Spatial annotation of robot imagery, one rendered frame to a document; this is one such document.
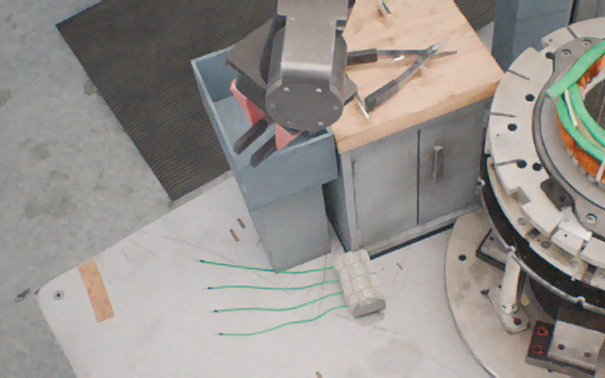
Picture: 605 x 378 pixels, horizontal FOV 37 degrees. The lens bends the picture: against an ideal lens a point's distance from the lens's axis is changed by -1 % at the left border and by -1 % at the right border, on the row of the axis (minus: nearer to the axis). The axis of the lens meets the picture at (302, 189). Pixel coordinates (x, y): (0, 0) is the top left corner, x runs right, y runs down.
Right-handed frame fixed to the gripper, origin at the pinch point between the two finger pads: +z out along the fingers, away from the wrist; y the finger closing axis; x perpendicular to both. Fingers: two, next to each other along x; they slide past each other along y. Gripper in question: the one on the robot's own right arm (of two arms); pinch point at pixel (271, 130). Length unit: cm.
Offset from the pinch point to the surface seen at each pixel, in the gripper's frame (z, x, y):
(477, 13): 101, 139, -18
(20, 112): 141, 46, -94
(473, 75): 3.0, 24.3, 9.4
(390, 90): 3.3, 15.6, 4.2
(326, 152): 10.4, 9.3, 2.7
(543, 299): 26.5, 24.1, 32.1
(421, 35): 4.9, 26.1, 1.6
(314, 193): 21.2, 11.0, 2.8
